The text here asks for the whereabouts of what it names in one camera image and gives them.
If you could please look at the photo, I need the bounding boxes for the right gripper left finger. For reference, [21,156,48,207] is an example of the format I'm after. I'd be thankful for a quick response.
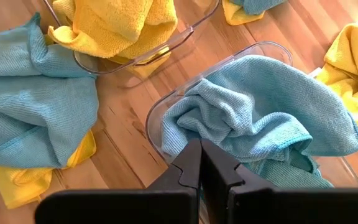
[34,138,203,224]

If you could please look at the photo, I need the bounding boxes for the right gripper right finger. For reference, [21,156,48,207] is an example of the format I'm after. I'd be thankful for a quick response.
[200,138,358,224]

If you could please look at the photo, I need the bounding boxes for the blue microfiber towel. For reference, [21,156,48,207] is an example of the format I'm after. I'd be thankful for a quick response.
[0,12,101,169]
[230,0,289,16]
[242,146,335,190]
[159,55,358,164]

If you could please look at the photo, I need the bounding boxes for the clear plastic basket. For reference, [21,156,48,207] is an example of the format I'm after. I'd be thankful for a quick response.
[144,40,358,189]
[41,0,221,77]

